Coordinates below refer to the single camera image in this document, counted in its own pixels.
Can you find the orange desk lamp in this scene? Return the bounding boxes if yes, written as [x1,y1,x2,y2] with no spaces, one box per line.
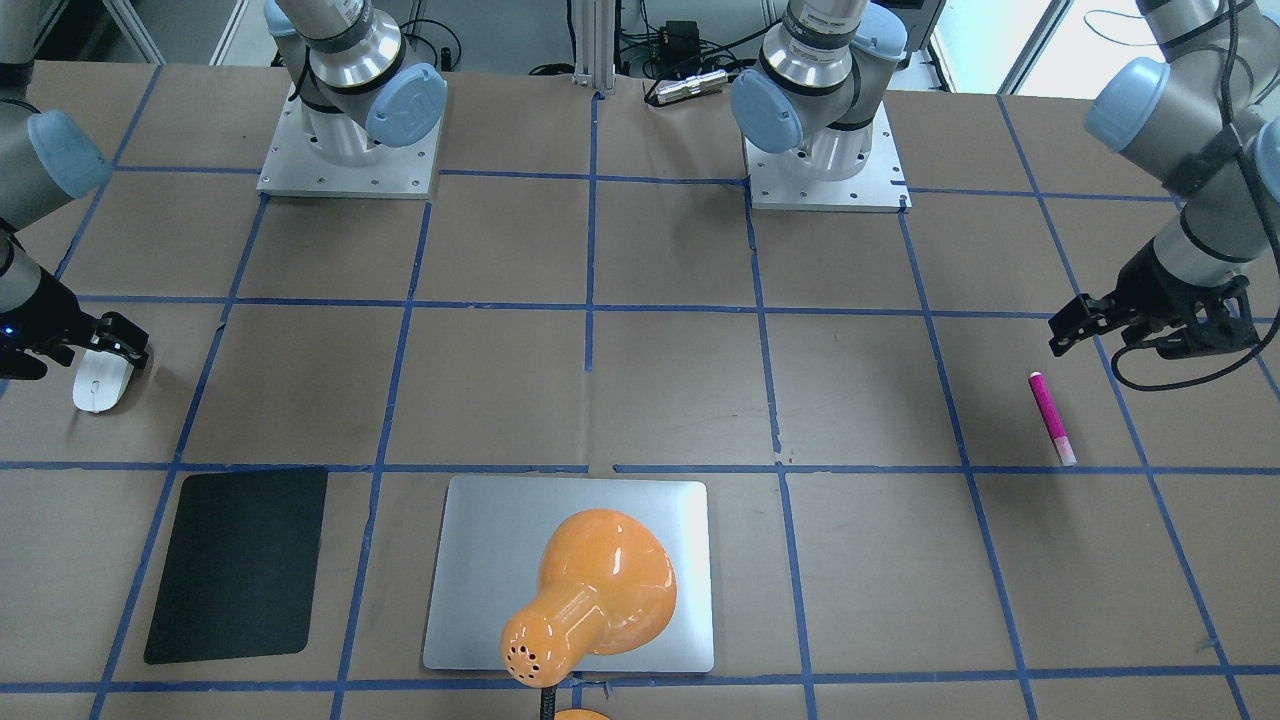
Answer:
[500,509,678,719]

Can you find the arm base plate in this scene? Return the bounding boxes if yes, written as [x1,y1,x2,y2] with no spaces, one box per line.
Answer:
[742,105,913,213]
[256,99,443,200]

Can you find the silver closed laptop notebook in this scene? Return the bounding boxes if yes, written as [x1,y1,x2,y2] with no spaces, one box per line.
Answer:
[422,475,716,687]

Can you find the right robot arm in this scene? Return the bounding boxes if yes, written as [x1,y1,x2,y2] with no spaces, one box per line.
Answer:
[1,1,447,380]

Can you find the white computer mouse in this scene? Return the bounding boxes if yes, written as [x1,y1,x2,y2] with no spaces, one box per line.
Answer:
[72,350,134,414]

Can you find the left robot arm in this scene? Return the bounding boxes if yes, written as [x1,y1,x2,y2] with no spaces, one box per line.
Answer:
[730,1,1277,360]

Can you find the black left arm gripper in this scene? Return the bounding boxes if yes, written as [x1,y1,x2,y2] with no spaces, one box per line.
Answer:
[1048,240,1260,359]

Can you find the black mousepad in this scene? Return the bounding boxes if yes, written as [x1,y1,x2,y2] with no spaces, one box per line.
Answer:
[143,468,328,665]

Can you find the aluminium frame post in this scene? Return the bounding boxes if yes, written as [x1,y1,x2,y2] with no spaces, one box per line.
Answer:
[567,0,618,96]

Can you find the pink highlighter pen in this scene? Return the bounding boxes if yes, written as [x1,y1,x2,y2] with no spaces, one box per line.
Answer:
[1028,372,1078,468]

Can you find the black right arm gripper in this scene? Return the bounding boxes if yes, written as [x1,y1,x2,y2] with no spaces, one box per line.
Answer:
[1,263,150,380]

